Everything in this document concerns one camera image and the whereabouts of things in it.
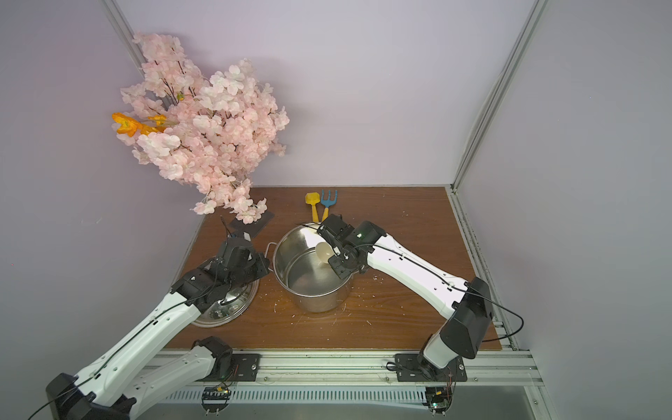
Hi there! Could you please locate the right circuit board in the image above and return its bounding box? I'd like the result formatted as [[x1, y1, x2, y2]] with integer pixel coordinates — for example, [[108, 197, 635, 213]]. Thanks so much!
[[425, 387, 453, 416]]

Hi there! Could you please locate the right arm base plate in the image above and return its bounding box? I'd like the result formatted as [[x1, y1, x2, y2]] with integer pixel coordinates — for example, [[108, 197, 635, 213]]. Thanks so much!
[[386, 353, 468, 383]]

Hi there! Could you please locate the stainless steel pot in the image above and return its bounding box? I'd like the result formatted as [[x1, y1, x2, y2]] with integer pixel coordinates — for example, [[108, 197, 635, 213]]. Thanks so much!
[[271, 223, 353, 313]]

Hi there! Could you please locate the pink cherry blossom tree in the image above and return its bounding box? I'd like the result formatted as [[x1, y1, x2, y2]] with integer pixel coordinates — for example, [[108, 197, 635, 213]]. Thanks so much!
[[112, 34, 290, 224]]

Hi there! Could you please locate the circuit board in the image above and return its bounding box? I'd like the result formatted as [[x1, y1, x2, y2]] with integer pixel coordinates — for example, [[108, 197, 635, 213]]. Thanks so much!
[[201, 385, 232, 416], [425, 387, 453, 416]]

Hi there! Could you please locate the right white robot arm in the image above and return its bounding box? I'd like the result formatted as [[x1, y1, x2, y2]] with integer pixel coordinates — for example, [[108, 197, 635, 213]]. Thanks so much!
[[317, 215, 494, 369]]

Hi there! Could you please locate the yellow toy spatula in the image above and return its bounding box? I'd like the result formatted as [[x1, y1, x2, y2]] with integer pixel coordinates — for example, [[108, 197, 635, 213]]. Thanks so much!
[[306, 192, 321, 223]]

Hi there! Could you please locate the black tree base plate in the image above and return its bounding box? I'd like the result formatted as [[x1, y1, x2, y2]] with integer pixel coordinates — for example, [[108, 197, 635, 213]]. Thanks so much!
[[229, 211, 275, 238]]

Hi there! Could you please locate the blue toy fork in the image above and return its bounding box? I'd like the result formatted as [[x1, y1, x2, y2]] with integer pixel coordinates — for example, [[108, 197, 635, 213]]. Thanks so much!
[[320, 190, 338, 222]]

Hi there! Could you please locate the steel pot lid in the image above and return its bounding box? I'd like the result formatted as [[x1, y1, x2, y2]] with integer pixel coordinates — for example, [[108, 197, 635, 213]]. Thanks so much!
[[192, 280, 260, 328]]

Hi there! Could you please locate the orange artificial flower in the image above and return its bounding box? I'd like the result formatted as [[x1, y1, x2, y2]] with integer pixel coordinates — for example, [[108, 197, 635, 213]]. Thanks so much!
[[112, 113, 166, 138]]

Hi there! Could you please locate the aluminium frame rail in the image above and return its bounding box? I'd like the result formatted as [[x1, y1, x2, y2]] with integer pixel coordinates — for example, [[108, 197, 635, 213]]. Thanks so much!
[[146, 348, 544, 389]]

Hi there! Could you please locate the left circuit board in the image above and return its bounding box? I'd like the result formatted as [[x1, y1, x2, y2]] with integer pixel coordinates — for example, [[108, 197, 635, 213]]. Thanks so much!
[[201, 385, 232, 416]]

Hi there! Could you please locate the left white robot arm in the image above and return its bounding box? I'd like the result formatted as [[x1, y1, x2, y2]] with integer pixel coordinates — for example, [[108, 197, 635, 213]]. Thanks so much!
[[45, 237, 271, 419]]

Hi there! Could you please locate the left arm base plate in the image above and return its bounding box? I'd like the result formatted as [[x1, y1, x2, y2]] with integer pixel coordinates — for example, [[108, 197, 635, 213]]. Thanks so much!
[[206, 353, 262, 383]]

